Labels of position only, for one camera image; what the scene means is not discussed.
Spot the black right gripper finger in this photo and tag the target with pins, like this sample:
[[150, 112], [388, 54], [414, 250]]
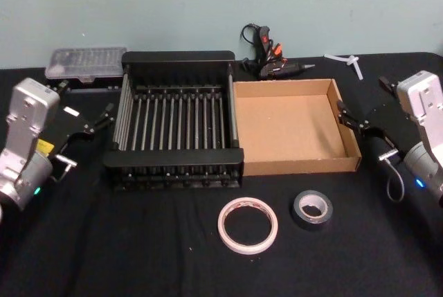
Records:
[[349, 118], [387, 83]]

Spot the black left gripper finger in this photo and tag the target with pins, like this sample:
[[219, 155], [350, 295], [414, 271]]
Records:
[[57, 87], [100, 120]]

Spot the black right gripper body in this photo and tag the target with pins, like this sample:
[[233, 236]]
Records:
[[384, 137]]

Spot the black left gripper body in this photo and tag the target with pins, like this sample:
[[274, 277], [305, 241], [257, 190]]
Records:
[[71, 122]]

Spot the roll of silver tape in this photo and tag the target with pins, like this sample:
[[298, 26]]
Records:
[[311, 224]]

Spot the roll of white tape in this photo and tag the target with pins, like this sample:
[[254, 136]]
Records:
[[225, 238]]

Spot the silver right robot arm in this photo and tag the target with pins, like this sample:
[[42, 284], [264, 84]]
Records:
[[425, 103]]

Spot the white three-armed plastic piece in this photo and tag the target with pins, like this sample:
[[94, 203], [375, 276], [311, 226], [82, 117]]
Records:
[[354, 63]]

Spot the clear plastic case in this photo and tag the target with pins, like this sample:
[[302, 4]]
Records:
[[86, 60]]

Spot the shallow brown cardboard tray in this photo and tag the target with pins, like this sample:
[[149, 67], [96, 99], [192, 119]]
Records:
[[287, 127]]

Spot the black rack with steel bars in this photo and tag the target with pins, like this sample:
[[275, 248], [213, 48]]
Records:
[[173, 158]]

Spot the black table cloth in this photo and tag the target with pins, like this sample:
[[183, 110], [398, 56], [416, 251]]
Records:
[[138, 259]]

